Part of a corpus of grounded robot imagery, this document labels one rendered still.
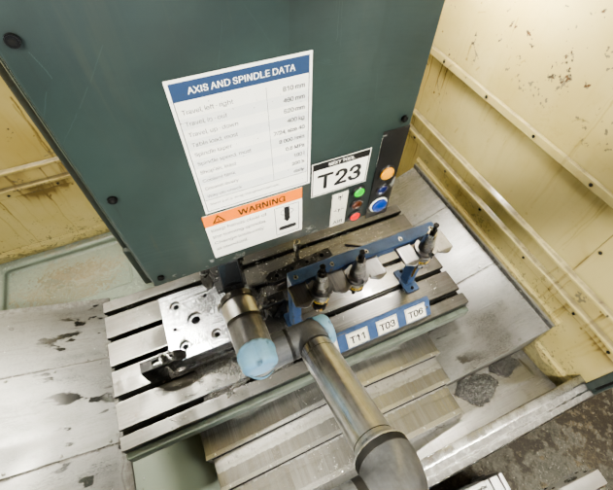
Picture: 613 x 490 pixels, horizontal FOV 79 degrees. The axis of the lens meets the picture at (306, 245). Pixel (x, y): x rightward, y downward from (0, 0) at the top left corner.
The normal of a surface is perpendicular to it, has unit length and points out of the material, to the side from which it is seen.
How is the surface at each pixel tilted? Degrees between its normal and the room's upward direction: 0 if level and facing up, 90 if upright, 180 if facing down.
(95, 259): 0
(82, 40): 90
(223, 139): 90
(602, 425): 0
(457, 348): 24
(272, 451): 8
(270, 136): 90
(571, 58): 90
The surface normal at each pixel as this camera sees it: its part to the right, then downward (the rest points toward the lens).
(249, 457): -0.11, -0.52
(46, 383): 0.38, -0.65
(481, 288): -0.36, -0.40
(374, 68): 0.40, 0.76
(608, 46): -0.92, 0.32
